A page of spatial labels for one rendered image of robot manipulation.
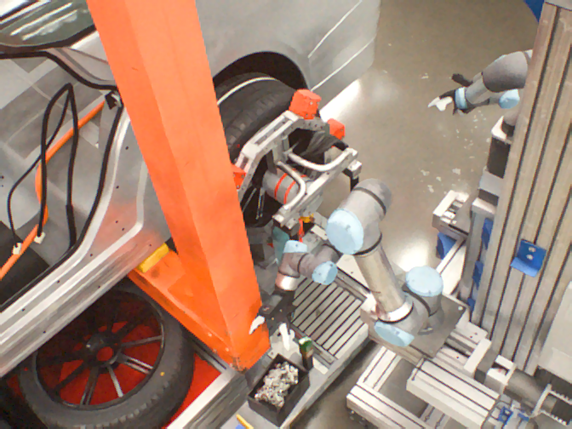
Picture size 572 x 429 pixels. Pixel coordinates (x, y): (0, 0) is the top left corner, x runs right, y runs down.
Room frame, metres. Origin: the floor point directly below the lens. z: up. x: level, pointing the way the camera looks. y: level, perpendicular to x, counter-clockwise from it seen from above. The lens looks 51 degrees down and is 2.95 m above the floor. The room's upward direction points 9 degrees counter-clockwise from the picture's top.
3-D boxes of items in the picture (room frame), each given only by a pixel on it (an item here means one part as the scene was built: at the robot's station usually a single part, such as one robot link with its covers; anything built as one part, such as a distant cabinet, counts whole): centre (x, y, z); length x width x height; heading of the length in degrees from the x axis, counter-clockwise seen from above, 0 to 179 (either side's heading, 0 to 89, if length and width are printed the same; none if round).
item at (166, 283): (1.56, 0.44, 0.69); 0.52 x 0.17 x 0.35; 40
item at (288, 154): (1.79, -0.16, 1.03); 0.19 x 0.18 x 0.11; 40
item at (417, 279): (1.16, -0.40, 0.98); 0.13 x 0.12 x 0.14; 137
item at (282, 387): (1.12, 0.11, 0.51); 0.20 x 0.14 x 0.13; 137
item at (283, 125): (1.82, -0.01, 0.85); 0.54 x 0.07 x 0.54; 130
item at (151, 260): (1.69, 0.56, 0.71); 0.14 x 0.14 x 0.05; 40
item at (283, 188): (1.76, -0.05, 0.85); 0.21 x 0.14 x 0.14; 40
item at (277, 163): (1.66, -0.01, 1.03); 0.19 x 0.18 x 0.11; 40
